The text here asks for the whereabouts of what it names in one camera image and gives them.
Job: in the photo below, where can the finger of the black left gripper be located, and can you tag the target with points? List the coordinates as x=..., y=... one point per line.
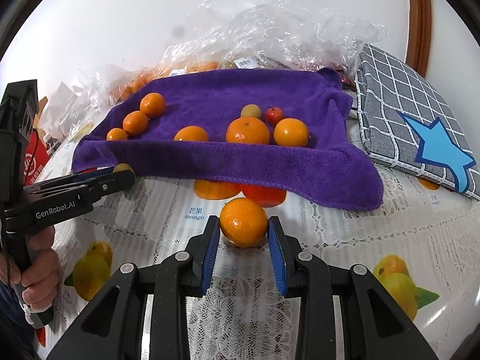
x=56, y=200

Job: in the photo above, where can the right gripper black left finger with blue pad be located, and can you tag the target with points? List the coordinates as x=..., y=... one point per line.
x=111, y=325

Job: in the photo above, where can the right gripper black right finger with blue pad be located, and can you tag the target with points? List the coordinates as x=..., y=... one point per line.
x=374, y=326

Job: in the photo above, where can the orange mandarin towel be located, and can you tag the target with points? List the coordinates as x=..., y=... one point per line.
x=192, y=133

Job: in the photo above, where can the large orange mandarin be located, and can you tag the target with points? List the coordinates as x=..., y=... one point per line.
x=248, y=130

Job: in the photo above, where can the yellow-green round fruit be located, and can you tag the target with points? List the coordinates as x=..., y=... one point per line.
x=251, y=110

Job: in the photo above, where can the small red apple-like fruit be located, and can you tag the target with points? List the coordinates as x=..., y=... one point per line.
x=273, y=115

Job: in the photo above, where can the person's left hand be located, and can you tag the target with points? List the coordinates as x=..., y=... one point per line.
x=41, y=280

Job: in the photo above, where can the cardboard box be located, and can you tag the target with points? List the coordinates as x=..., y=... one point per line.
x=41, y=106

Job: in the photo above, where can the red paper bag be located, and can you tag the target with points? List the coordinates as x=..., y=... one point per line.
x=36, y=158

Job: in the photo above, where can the purple plush towel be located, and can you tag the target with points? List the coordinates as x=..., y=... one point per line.
x=329, y=171

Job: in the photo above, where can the grey checkered cloth blue star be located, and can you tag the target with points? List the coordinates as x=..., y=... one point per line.
x=406, y=124

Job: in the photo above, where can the clear plastic fruit bags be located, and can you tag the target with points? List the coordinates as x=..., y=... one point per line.
x=300, y=35

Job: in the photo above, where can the brown wooden door frame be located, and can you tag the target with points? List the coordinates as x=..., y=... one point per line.
x=419, y=35

